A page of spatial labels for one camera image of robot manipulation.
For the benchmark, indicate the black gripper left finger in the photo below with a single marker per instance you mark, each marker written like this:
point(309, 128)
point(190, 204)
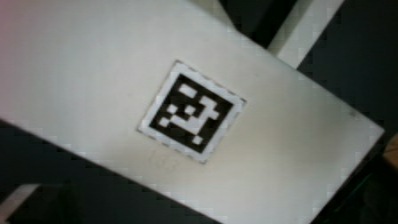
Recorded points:
point(40, 204)

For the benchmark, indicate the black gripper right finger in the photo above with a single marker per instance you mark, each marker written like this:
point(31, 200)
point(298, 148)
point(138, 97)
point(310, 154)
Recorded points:
point(369, 206)

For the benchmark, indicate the white cabinet top block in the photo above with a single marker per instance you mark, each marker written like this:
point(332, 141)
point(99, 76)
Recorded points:
point(142, 85)

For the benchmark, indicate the white U-shaped fence wall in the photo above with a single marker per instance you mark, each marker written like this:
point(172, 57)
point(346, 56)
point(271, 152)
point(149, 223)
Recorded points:
point(301, 29)

